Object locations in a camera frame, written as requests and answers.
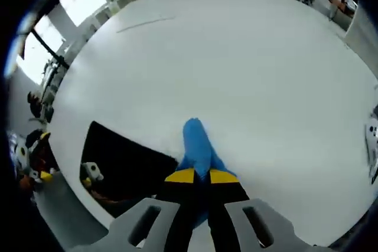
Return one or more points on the thin strip on table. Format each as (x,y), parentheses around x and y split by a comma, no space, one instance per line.
(144,24)

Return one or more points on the bright window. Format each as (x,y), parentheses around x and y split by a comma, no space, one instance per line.
(39,51)
(82,2)

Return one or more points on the white game controller device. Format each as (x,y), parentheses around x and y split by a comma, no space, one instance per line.
(372,145)

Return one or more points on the white desk partition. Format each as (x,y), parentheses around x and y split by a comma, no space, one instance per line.
(364,33)

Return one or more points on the person's left hand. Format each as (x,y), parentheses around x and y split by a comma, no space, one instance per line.
(27,181)

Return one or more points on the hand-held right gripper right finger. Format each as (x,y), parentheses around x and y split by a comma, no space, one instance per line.
(257,222)

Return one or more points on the black pole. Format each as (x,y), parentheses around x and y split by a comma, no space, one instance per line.
(51,49)

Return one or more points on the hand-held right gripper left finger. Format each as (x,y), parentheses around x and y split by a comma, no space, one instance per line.
(147,219)

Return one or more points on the blue cleaning cloth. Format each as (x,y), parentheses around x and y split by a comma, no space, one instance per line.
(196,145)

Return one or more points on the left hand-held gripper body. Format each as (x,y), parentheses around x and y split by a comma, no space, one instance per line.
(23,154)

